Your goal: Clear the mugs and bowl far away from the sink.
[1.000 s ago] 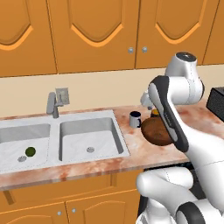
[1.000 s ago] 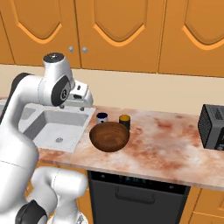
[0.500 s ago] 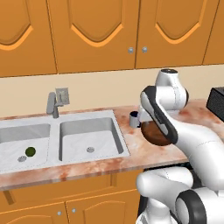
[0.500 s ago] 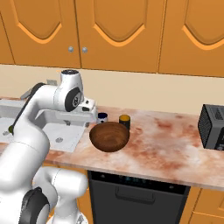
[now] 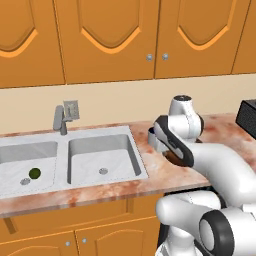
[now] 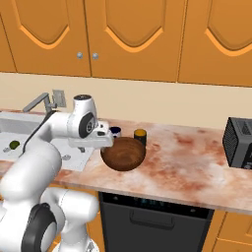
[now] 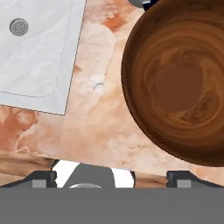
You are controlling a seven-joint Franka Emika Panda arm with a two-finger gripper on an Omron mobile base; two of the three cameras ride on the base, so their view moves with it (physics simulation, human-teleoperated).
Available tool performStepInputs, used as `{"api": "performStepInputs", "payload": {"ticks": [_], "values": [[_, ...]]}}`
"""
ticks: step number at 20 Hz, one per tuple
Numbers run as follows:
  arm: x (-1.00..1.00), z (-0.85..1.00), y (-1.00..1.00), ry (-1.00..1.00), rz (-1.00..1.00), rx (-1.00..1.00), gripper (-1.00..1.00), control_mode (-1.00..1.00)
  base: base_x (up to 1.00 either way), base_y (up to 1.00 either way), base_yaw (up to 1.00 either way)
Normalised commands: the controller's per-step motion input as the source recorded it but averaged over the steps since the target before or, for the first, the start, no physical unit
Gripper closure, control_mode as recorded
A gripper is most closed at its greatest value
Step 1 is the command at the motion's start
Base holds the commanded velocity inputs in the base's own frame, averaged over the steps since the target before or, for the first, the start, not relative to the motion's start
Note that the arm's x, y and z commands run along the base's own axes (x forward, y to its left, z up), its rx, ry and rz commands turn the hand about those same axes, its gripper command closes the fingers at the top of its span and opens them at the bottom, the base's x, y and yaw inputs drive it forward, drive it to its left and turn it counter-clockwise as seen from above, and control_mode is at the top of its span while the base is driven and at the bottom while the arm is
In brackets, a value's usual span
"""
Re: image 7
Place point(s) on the brown wooden bowl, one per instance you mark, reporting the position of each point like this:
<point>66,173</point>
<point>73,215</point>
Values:
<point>178,84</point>

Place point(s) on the grey and dark blue mug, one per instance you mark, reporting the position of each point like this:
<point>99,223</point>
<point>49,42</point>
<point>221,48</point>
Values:
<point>148,3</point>

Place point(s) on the round grey sink drain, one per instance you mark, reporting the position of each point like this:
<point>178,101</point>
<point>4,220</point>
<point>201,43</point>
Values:
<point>19,27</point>

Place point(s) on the brown wooden cupboard front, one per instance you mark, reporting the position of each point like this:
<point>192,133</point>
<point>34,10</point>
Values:
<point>20,167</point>

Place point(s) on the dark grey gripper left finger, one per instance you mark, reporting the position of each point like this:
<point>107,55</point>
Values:
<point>43,177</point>

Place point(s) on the pale grey sink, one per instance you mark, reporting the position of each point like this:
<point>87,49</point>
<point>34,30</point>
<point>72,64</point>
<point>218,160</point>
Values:
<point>35,58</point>

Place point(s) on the white and grey rounded object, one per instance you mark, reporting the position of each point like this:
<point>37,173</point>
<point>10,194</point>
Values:
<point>90,175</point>

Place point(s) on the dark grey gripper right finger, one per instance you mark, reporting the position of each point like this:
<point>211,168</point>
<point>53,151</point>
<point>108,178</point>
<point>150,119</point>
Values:
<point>178,177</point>

